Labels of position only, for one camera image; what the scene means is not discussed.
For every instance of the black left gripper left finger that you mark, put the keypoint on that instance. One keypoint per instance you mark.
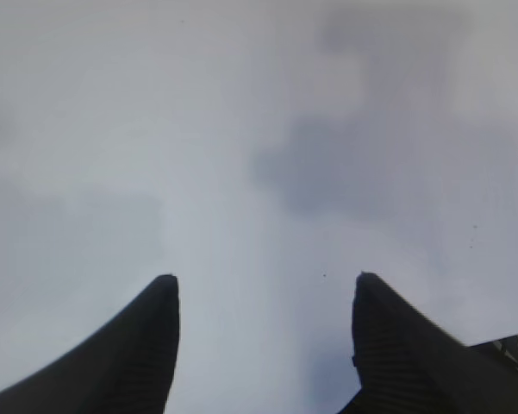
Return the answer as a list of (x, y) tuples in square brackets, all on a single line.
[(127, 366)]

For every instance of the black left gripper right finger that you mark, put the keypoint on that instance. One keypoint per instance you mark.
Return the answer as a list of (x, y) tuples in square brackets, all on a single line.
[(408, 364)]

